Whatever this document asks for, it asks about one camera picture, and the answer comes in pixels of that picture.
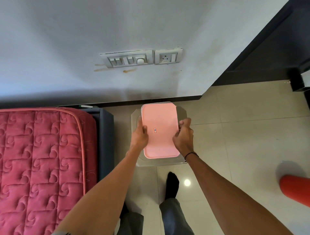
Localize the person's grey trousers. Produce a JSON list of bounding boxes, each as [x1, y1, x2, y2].
[[116, 198, 195, 235]]

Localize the pink lidded plastic container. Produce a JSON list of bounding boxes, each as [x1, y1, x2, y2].
[[141, 102, 181, 160]]

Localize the grey bed frame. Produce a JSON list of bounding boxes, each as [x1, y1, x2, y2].
[[81, 106, 114, 182]]

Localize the red quilted mattress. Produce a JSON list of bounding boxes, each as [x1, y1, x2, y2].
[[0, 107, 98, 235]]

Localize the red cylindrical object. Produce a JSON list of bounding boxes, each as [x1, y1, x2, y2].
[[279, 175, 310, 208]]

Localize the person's left hand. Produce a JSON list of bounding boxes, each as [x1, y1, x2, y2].
[[130, 116, 149, 153]]

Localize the person's right hand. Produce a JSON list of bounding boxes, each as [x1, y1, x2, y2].
[[172, 118, 194, 159]]

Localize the clear plastic stool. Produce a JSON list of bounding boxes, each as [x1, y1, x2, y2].
[[131, 106, 188, 167]]

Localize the person's left forearm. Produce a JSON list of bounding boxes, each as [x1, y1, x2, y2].
[[52, 147, 143, 235]]

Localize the person's black sock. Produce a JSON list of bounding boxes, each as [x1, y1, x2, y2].
[[165, 172, 180, 200]]

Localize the white switch panel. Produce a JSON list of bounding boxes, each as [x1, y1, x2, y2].
[[100, 50, 154, 69]]

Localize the white wall socket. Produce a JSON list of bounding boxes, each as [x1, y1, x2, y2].
[[155, 47, 183, 65]]

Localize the dark wooden door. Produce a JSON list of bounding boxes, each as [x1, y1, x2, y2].
[[211, 0, 310, 92]]

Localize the person's right forearm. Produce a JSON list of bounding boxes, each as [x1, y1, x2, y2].
[[185, 153, 310, 235]]

